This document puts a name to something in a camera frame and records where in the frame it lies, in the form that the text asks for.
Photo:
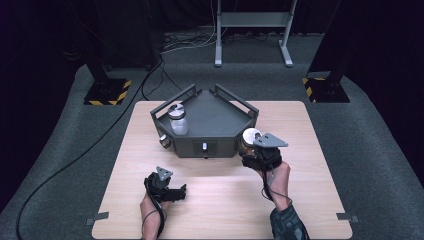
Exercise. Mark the brown powder glass jar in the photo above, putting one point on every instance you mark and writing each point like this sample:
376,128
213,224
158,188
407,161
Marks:
250,136

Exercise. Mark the person's left hand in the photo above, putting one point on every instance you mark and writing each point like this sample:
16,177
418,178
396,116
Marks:
150,210

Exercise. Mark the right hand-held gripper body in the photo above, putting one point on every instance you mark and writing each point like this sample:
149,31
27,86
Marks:
265,158

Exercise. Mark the grey table bracket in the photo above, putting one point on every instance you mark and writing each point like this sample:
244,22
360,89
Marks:
347,217
97,218

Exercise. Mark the black post with striped base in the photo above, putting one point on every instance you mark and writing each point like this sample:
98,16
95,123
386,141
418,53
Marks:
328,90
106,91

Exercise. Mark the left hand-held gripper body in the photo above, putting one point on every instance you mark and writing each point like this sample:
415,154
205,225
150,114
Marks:
156,188

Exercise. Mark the white metal stand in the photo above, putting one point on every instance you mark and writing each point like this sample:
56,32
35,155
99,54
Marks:
253,20

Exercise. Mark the dark grey corner rack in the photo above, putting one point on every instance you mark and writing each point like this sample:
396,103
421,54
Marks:
210,116

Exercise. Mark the white powder glass jar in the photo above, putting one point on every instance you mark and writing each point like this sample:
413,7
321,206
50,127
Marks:
178,123

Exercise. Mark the person's right hand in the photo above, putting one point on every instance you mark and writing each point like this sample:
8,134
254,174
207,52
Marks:
280,183

